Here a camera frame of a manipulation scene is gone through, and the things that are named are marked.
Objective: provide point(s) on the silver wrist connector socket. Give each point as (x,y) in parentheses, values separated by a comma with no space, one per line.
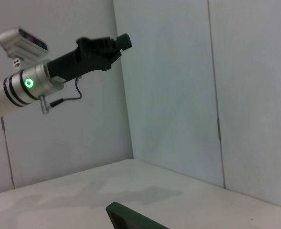
(44,105)

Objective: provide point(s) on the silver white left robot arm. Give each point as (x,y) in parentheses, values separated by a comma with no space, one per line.
(30,86)

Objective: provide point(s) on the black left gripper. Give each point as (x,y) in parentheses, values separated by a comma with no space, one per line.
(78,64)

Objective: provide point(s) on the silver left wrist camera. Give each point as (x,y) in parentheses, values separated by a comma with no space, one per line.
(23,46)

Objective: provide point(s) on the green glasses case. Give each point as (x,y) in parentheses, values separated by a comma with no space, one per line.
(126,217)

